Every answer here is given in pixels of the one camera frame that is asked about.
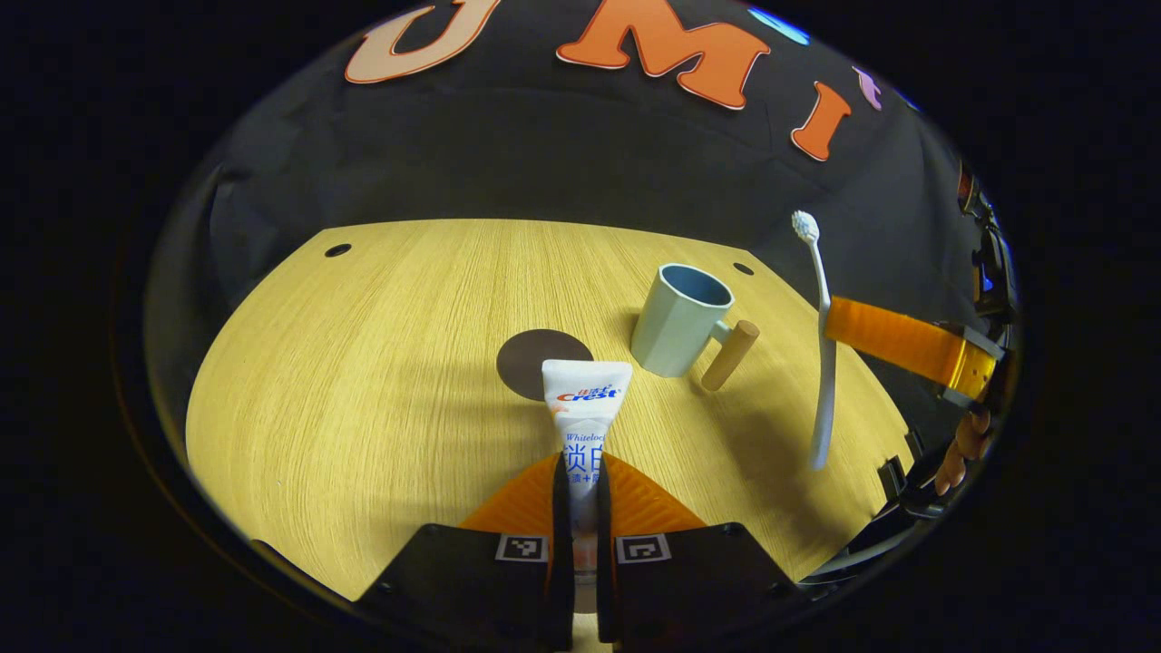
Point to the black backdrop cloth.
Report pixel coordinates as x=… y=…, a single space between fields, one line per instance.
x=544 y=163

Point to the dark brown round coaster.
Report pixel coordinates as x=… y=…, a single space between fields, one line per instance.
x=526 y=363

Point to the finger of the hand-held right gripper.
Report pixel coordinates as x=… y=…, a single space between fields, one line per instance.
x=898 y=340

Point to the light blue cup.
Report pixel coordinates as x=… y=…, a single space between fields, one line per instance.
x=671 y=336

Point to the white toothbrush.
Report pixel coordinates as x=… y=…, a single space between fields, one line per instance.
x=824 y=399

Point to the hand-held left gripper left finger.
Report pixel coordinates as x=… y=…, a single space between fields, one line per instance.
x=562 y=544

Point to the white toothpaste tube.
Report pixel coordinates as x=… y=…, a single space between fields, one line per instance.
x=585 y=399

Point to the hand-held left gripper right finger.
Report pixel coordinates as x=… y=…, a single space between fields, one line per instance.
x=605 y=562

